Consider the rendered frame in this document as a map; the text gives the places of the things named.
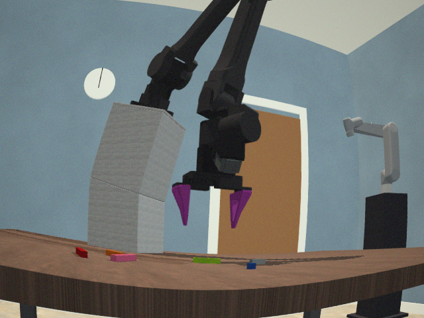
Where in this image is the orange rod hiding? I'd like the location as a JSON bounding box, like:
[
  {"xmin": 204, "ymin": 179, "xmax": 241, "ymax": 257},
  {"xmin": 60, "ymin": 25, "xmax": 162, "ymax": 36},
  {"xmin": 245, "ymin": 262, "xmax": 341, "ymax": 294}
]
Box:
[{"xmin": 106, "ymin": 250, "xmax": 124, "ymax": 256}]

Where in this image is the lime green rod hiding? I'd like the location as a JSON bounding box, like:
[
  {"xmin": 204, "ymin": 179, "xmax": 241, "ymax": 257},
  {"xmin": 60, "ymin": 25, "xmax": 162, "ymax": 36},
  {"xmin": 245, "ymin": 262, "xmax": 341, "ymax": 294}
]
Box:
[{"xmin": 193, "ymin": 258, "xmax": 221, "ymax": 264}]

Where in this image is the small blue block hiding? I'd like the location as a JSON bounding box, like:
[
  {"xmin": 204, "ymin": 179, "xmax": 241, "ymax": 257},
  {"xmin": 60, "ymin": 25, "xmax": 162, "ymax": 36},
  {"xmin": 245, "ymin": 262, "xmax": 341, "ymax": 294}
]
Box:
[{"xmin": 246, "ymin": 263, "xmax": 256, "ymax": 270}]

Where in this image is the red block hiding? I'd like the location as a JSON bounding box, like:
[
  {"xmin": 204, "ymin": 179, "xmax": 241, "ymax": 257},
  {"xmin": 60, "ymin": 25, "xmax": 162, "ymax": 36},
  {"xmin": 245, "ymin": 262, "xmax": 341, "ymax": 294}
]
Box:
[{"xmin": 76, "ymin": 247, "xmax": 87, "ymax": 258}]

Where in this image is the pink rectangular block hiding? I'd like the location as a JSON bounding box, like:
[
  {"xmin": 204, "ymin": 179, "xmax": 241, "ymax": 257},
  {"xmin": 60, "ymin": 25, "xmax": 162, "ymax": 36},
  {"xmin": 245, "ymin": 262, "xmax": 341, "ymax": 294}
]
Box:
[{"xmin": 111, "ymin": 254, "xmax": 136, "ymax": 262}]

